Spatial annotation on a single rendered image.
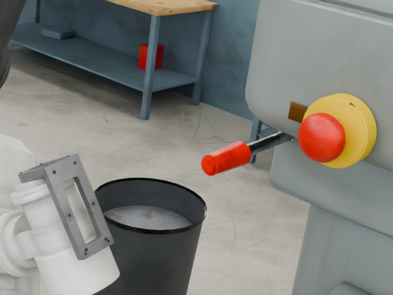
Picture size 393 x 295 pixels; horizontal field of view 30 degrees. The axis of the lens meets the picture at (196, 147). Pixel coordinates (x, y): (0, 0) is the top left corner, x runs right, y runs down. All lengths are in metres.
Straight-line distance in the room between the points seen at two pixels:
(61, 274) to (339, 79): 0.29
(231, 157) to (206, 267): 3.19
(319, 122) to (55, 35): 6.45
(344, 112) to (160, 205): 2.69
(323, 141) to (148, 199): 2.70
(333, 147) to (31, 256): 0.29
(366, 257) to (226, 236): 3.39
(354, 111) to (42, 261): 0.30
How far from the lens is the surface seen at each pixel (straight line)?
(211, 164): 0.65
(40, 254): 0.69
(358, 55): 0.61
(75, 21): 7.32
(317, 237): 0.83
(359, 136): 0.60
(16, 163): 0.78
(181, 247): 2.91
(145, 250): 2.86
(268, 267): 3.95
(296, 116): 0.64
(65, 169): 0.64
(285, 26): 0.64
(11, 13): 0.81
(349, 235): 0.80
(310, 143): 0.58
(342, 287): 0.81
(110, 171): 4.79
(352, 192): 0.75
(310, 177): 0.76
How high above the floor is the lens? 1.95
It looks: 21 degrees down
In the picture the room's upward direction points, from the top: 8 degrees clockwise
